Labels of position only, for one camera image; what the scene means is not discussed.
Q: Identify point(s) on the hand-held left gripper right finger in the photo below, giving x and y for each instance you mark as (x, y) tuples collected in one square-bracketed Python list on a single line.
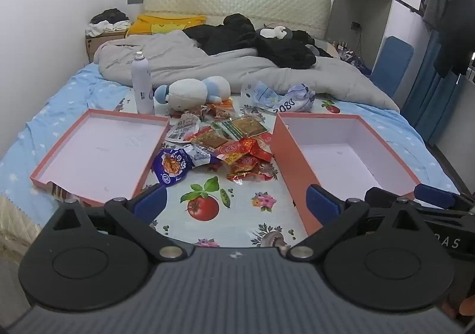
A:
[(323, 204)]

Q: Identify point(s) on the white grey plush toy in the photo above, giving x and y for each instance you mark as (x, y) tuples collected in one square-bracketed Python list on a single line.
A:
[(272, 33)]

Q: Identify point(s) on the grey duvet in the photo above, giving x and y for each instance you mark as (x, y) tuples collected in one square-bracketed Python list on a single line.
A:
[(207, 63)]

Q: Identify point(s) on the white blue plush toy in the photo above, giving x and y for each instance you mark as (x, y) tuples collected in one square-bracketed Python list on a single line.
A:
[(189, 95)]

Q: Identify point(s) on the deep pink box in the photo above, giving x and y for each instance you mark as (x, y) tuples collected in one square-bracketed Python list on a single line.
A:
[(345, 167)]

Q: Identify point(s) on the brown clear snack packet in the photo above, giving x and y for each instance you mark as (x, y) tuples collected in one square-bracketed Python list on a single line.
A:
[(209, 140)]

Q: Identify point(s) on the cream knitted blanket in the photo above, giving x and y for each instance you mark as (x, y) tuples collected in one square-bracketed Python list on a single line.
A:
[(16, 222)]

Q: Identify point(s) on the small brown snack packet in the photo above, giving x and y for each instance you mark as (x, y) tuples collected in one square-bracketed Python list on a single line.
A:
[(196, 113)]

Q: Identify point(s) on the shallow pink box lid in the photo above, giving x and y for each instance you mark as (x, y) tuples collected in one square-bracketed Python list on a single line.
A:
[(104, 148)]

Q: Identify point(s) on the floral tablecloth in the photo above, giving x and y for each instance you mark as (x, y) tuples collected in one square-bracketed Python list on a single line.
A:
[(245, 193)]

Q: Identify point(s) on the white crumpled garment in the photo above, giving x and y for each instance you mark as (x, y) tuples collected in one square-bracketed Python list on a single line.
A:
[(102, 27)]

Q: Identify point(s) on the cluttered bedside table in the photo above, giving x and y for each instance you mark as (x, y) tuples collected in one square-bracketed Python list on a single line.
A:
[(349, 56)]

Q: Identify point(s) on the blue curtain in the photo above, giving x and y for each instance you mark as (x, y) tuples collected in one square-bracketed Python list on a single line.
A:
[(430, 96)]

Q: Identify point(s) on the red foil snack packet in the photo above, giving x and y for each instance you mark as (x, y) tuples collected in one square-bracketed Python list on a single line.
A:
[(237, 148)]

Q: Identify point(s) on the yellow pillow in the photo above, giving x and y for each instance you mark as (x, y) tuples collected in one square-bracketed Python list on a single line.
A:
[(159, 24)]

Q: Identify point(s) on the cardboard box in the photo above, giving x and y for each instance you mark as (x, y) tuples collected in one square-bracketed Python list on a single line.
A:
[(100, 43)]

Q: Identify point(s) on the blue snack packet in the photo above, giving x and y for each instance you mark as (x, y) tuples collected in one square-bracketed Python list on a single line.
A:
[(174, 167)]

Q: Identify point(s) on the blue chair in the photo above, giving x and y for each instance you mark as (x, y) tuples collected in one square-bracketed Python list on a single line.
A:
[(391, 63)]

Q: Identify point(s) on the black wall socket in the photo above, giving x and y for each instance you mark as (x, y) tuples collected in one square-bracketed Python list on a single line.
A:
[(356, 25)]

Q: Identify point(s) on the white spray bottle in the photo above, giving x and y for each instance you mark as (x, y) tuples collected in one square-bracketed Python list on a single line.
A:
[(142, 85)]

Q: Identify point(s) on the crumpled blue white plastic bag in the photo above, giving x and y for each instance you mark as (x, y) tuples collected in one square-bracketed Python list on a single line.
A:
[(274, 98)]

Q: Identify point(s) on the black white printed packet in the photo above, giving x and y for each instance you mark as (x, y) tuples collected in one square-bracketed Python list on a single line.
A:
[(182, 128)]

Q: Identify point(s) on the green edged brown snack packet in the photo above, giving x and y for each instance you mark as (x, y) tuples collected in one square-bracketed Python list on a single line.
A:
[(243, 126)]

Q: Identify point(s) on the black clothing pile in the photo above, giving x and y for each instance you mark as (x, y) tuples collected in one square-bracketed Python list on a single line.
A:
[(237, 35)]

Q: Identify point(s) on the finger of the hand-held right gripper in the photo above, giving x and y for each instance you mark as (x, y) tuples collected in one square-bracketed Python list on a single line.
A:
[(434, 196), (378, 194)]

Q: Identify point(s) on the black hanging coat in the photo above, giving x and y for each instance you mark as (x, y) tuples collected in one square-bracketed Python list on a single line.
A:
[(458, 22)]

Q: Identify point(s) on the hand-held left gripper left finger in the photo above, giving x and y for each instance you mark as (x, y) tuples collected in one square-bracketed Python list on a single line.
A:
[(150, 204)]

